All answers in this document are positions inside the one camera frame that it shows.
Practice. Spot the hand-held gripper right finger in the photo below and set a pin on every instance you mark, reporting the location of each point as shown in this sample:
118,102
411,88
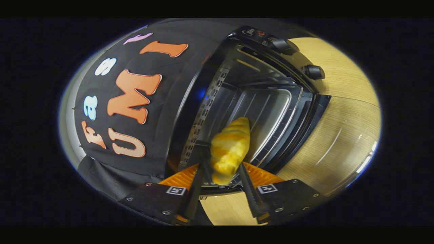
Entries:
251,195

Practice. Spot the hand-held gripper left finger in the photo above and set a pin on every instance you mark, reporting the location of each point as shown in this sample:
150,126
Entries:
196,193

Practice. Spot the black backdrop cloth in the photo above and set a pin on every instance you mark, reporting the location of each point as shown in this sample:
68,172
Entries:
169,81

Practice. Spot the golden croissant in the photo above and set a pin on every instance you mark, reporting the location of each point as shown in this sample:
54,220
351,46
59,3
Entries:
230,149

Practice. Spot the black toaster oven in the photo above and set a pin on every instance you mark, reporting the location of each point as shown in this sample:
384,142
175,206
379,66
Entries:
288,91

